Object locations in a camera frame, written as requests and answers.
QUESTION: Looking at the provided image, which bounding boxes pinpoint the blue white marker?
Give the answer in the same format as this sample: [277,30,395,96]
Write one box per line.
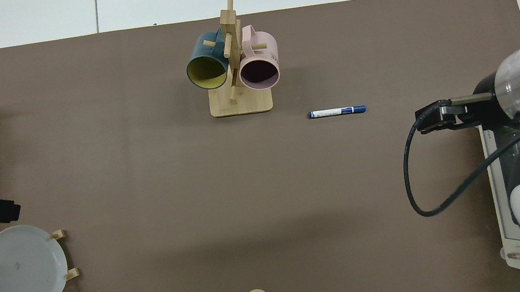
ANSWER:
[307,104,367,121]

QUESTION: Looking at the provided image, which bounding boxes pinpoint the grey plate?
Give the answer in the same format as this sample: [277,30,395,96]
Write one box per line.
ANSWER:
[0,219,71,292]

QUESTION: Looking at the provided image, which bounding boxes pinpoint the wooden plate rack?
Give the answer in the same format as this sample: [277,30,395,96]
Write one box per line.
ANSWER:
[0,227,83,292]

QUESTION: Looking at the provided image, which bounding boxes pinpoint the brown table cloth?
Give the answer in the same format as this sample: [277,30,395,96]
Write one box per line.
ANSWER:
[0,0,520,292]

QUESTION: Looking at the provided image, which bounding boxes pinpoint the pink cup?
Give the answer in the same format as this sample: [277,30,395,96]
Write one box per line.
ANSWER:
[232,21,283,93]

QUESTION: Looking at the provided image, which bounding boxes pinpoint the wooden cup stand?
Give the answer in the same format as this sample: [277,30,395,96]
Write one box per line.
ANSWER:
[195,0,275,120]

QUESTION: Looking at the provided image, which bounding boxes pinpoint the dark teal cup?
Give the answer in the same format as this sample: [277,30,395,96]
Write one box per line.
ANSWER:
[181,28,233,93]

